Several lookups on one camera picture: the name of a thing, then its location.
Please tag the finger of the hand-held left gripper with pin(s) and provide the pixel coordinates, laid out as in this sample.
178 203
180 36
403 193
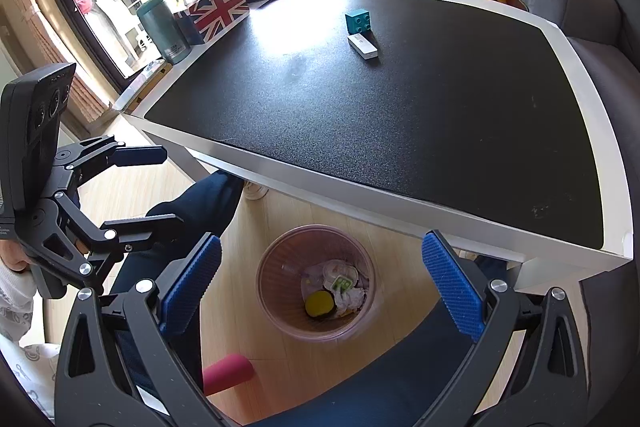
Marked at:
142 156
140 232

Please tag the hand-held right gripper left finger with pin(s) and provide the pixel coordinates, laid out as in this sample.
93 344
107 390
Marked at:
192 282

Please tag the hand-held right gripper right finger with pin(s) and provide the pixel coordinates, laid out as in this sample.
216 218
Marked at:
450 287

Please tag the pink trash bin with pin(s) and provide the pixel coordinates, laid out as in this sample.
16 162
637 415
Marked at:
272 287

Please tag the person's left hand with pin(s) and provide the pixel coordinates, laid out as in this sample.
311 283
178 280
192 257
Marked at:
12 257

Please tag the person's left leg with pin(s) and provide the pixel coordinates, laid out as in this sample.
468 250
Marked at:
195 207

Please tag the person's leg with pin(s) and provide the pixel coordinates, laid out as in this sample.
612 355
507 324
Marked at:
380 387
195 207

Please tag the brown patterned curtain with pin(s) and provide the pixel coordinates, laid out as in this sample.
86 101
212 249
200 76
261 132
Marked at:
50 42

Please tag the pink slipper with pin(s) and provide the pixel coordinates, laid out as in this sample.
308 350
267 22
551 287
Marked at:
227 374

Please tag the person's right leg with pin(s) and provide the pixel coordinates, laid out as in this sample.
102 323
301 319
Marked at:
380 387

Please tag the green thermos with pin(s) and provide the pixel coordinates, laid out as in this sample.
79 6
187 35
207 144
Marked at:
162 29

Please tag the yellow round item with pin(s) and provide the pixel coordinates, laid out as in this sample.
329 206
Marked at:
320 304

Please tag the flag print tissue box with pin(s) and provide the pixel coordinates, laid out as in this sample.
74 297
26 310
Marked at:
220 9

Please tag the white printed cloth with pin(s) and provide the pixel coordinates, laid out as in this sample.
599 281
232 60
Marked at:
25 377

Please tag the small white box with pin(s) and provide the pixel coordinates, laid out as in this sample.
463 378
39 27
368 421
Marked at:
364 46

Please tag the teal toy block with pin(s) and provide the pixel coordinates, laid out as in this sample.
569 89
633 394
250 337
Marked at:
359 23

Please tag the grey sofa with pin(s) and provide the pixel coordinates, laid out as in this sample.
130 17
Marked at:
610 57

